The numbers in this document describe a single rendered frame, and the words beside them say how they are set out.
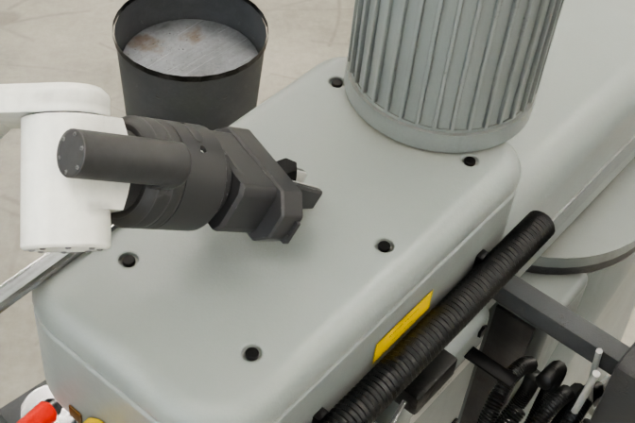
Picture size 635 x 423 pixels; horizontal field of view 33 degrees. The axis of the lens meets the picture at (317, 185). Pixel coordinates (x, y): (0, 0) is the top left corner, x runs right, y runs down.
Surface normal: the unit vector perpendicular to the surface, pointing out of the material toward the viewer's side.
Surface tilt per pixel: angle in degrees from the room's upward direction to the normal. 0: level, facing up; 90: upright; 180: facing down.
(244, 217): 90
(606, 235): 0
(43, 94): 39
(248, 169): 30
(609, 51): 0
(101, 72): 0
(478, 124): 90
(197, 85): 94
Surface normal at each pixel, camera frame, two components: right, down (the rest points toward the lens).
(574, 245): 0.08, -0.71
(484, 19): 0.04, 0.70
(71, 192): 0.36, -0.12
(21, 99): -0.03, -0.12
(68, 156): -0.68, -0.07
